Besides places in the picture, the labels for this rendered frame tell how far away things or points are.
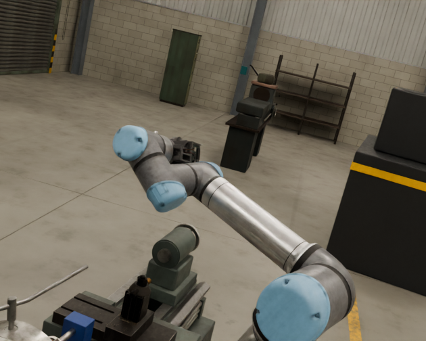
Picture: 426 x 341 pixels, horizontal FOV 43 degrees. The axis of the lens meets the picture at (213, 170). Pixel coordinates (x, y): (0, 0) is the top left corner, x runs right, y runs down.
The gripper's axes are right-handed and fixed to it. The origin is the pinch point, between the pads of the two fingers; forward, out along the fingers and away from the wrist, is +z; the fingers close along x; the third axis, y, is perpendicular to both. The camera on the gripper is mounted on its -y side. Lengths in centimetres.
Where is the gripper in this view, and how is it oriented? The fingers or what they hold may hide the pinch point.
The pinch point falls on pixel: (188, 161)
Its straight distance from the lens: 146.1
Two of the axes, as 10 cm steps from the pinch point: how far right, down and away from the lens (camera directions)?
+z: 3.9, 1.1, 9.2
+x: 0.8, -9.9, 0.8
